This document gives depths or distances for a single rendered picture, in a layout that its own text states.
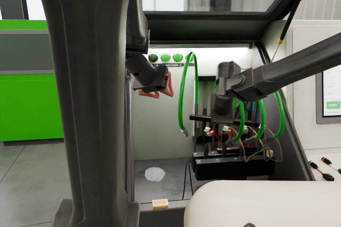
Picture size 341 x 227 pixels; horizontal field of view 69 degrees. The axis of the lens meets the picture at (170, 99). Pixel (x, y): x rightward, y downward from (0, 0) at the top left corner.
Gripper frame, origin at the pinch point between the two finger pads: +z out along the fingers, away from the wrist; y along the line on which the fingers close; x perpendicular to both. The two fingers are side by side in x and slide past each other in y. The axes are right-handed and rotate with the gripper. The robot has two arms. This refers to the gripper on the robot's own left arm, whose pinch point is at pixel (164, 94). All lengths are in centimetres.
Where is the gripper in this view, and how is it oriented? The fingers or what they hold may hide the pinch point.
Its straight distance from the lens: 75.5
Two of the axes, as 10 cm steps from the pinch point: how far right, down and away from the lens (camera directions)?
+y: -8.7, 1.0, 4.8
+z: 4.6, 5.2, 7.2
